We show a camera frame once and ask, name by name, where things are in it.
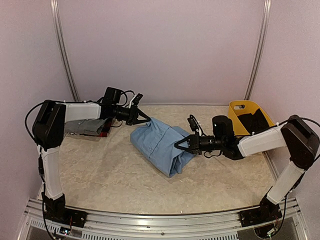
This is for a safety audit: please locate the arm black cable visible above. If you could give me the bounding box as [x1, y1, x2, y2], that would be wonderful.
[24, 102, 51, 141]
[274, 116, 320, 166]

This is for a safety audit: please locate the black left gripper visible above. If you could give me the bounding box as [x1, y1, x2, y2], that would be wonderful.
[111, 104, 151, 125]

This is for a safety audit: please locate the aluminium frame post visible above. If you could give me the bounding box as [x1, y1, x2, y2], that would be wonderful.
[50, 0, 80, 102]
[244, 0, 272, 101]

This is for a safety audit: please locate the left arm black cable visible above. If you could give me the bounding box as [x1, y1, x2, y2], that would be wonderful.
[24, 102, 51, 141]

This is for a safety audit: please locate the light blue long sleeve shirt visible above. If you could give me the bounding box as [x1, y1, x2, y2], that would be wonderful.
[130, 118, 195, 178]

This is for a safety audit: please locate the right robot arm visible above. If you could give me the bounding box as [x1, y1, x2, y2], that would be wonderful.
[174, 115, 320, 227]

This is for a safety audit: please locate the left aluminium frame post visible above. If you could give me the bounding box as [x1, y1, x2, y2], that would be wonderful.
[50, 0, 80, 102]

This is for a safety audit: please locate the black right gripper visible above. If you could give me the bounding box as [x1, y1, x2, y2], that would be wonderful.
[174, 131, 225, 155]

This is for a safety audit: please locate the aluminium front rail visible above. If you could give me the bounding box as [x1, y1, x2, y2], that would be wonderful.
[17, 198, 309, 240]

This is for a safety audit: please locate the red black plaid shirt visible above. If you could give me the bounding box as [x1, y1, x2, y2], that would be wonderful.
[97, 118, 113, 138]

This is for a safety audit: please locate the yellow plastic basket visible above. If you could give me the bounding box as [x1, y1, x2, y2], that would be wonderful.
[228, 100, 275, 135]

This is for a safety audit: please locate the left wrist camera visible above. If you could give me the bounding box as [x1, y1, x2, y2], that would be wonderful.
[128, 93, 143, 108]

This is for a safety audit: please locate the black garment in basket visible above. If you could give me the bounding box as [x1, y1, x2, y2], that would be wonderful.
[238, 109, 269, 134]

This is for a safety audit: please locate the right aluminium frame post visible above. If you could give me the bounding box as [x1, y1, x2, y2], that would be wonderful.
[244, 0, 272, 101]

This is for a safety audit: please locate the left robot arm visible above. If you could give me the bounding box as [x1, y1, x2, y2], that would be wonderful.
[32, 87, 151, 228]

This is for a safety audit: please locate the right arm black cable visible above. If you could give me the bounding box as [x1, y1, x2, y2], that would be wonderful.
[274, 116, 320, 166]

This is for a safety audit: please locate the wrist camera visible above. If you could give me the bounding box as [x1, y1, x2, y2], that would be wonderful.
[128, 93, 143, 108]
[187, 114, 203, 136]

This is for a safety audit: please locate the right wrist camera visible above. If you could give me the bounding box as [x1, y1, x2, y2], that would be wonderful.
[187, 114, 203, 136]

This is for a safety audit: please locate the grey denim shirt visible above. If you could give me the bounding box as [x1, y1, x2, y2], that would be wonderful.
[64, 119, 106, 136]

